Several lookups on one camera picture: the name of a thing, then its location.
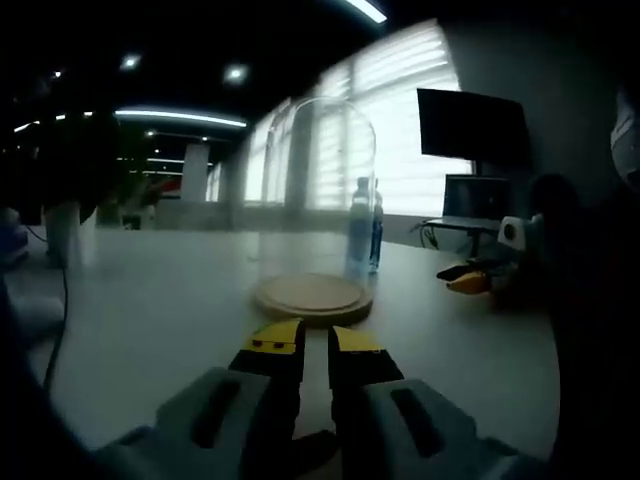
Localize blue drink bottle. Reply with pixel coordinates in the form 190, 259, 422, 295
346, 176, 385, 275

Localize black monitor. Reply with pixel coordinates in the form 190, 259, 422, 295
416, 88, 531, 176

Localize dark laptop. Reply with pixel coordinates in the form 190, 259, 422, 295
443, 173, 512, 221

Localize round wooden base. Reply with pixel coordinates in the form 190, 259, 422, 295
253, 272, 375, 329

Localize white square column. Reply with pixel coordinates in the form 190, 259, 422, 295
181, 143, 210, 203

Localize black cable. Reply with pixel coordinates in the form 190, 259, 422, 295
25, 223, 69, 394

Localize clear glass dome cover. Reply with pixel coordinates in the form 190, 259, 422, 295
262, 96, 378, 301

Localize small office desk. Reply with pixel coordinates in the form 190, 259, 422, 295
421, 216, 502, 256

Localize long curved ceiling light strip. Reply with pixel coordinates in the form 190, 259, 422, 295
343, 0, 389, 24

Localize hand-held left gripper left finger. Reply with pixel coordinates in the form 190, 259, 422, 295
93, 318, 307, 480

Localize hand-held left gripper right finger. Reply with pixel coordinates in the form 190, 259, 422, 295
327, 324, 557, 480

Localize white worn device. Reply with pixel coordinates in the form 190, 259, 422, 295
608, 88, 640, 187

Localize window with white blinds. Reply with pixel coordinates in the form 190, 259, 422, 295
207, 19, 475, 217

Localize straight ceiling light strip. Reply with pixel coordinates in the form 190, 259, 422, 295
113, 106, 250, 130

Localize group of round ceiling spotlights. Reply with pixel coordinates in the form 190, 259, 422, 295
121, 51, 250, 85

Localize black hanging cables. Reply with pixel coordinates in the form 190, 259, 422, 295
411, 221, 442, 250

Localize person's right hand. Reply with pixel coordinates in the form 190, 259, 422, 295
492, 239, 562, 312

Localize green potted plant white pot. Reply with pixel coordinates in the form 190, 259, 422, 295
42, 112, 124, 269

